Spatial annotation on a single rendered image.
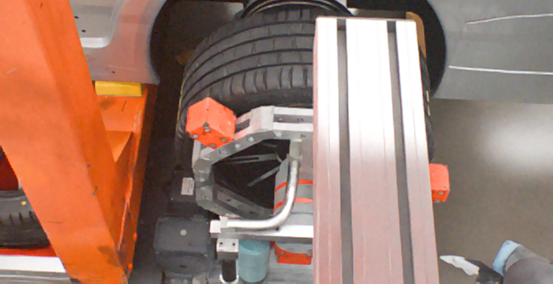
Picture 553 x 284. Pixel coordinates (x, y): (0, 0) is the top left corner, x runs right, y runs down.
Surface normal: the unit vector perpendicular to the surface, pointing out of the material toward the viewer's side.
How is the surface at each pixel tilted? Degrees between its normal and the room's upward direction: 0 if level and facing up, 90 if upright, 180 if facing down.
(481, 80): 90
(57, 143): 90
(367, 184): 0
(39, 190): 90
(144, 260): 0
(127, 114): 0
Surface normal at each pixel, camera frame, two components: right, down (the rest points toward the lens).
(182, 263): -0.04, 0.84
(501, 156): 0.03, -0.54
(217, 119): 0.73, -0.35
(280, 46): -0.20, -0.54
